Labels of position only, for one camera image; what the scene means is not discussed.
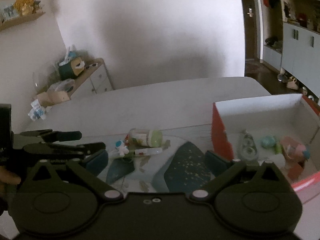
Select small orange red object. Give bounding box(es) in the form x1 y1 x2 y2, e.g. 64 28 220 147
287 163 304 181

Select grey-green correction tape dispenser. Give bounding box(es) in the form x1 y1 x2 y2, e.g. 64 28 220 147
237 130 258 161

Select light green tube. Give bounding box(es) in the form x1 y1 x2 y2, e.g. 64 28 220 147
274 141 283 154

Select teal egg-shaped toy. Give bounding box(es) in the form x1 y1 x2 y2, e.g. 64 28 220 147
260 135 277 149

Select pink toy figurine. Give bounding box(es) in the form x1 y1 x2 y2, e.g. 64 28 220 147
280 137 311 163

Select person's left hand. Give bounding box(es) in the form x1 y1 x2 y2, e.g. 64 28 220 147
0 166 21 197

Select white blue tissue pack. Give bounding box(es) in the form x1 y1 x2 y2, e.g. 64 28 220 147
28 99 47 121

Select beige cardboard box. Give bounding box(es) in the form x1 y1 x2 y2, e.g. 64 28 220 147
36 91 70 107

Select white wooden sideboard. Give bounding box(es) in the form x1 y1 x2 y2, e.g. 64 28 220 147
65 58 113 99

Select green tissue box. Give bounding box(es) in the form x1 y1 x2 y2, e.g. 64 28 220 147
58 51 85 80

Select red white storage box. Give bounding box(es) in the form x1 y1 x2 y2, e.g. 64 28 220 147
211 93 320 196

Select white sunglasses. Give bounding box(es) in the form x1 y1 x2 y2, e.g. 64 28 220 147
85 63 98 70

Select white tube pen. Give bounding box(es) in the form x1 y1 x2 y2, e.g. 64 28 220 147
134 147 163 156

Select white bottle green cap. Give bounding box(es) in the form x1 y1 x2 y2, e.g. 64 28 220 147
128 128 163 147

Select yellow golden ornament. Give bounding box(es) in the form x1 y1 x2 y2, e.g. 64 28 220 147
14 0 35 16

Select white grey shelf cabinet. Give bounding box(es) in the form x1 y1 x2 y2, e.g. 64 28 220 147
260 0 319 98

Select wooden wall shelf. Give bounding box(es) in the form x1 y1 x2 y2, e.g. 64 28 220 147
0 12 45 31

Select dark door with handle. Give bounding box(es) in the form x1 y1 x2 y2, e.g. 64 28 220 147
241 0 260 61

